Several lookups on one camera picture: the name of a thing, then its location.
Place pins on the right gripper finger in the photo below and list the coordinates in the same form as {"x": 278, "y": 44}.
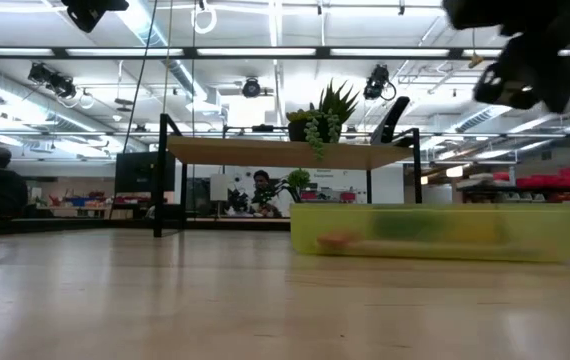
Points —
{"x": 475, "y": 12}

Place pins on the yellow translucent plastic box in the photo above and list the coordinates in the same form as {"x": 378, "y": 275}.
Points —
{"x": 530, "y": 225}

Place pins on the yellow green crayon box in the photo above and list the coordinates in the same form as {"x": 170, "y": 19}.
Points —
{"x": 472, "y": 227}

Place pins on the orange pencil pink eraser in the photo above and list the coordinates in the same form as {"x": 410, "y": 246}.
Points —
{"x": 415, "y": 248}

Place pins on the black stapler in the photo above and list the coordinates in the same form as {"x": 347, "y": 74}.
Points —
{"x": 390, "y": 122}

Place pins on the black monitor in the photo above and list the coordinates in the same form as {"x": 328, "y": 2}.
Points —
{"x": 137, "y": 172}

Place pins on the potted succulent plant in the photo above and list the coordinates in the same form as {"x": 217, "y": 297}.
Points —
{"x": 315, "y": 127}

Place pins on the person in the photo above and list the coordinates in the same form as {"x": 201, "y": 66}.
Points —
{"x": 0, "y": 190}
{"x": 263, "y": 180}

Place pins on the small green background plant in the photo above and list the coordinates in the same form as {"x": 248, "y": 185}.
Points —
{"x": 299, "y": 179}

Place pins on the black ceiling camera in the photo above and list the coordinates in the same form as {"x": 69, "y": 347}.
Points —
{"x": 251, "y": 88}
{"x": 60, "y": 86}
{"x": 376, "y": 82}

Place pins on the black aluminium table frame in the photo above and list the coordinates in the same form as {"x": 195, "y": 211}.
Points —
{"x": 65, "y": 226}

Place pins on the wooden table with black frame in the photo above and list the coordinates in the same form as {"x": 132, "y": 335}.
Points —
{"x": 275, "y": 152}

